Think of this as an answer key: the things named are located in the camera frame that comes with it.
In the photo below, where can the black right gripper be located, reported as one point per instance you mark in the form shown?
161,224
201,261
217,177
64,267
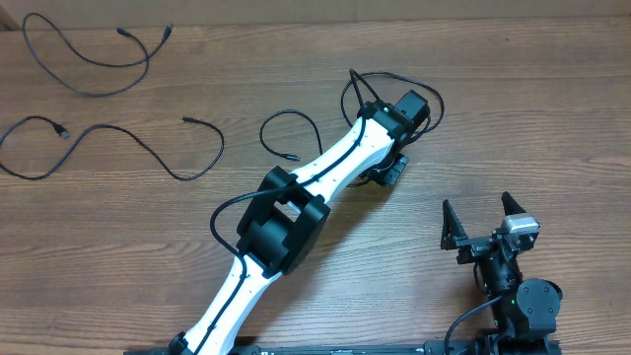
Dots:
474,247

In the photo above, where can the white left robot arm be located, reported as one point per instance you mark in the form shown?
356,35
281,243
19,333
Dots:
288,211

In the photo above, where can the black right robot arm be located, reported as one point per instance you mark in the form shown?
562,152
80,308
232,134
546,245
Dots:
523,308

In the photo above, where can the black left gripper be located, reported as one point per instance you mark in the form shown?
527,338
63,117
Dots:
390,177

